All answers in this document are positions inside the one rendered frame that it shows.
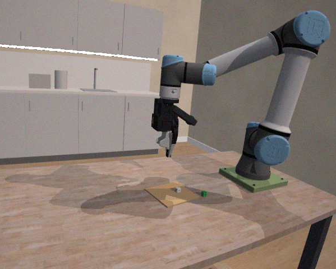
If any tan flat mat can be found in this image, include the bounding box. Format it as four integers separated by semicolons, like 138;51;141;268
145;182;200;208

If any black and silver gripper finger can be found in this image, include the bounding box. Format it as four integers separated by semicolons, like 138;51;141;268
159;122;178;157
156;131;172;152

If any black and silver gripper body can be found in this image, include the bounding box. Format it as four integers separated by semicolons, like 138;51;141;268
151;98;179;132

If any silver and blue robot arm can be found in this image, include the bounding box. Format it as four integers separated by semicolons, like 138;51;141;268
159;11;330;180

